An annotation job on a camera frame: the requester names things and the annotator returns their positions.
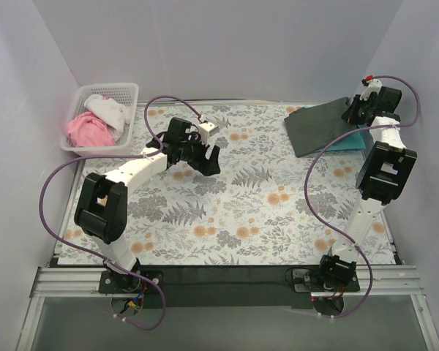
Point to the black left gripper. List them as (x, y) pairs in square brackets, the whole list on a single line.
[(203, 159)]

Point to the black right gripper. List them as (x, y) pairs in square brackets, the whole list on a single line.
[(356, 110)]

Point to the dark grey t-shirt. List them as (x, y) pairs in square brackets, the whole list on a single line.
[(310, 129)]

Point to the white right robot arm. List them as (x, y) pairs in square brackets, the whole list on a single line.
[(381, 179)]

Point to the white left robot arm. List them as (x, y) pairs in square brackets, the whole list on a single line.
[(102, 208)]

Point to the floral patterned table mat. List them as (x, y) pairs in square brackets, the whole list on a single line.
[(267, 206)]

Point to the white crumpled t-shirt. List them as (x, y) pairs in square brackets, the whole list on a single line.
[(113, 113)]

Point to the white plastic laundry basket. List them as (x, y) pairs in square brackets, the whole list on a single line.
[(124, 93)]

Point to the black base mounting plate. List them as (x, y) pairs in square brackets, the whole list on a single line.
[(226, 285)]

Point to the pink crumpled t-shirt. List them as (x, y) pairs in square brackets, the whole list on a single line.
[(86, 130)]

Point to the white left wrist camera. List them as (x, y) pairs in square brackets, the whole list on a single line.
[(207, 130)]

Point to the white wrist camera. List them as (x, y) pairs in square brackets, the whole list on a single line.
[(207, 130), (372, 85)]

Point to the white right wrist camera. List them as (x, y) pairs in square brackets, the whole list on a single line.
[(372, 85)]

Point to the aluminium frame rail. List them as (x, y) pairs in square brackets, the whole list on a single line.
[(228, 308)]

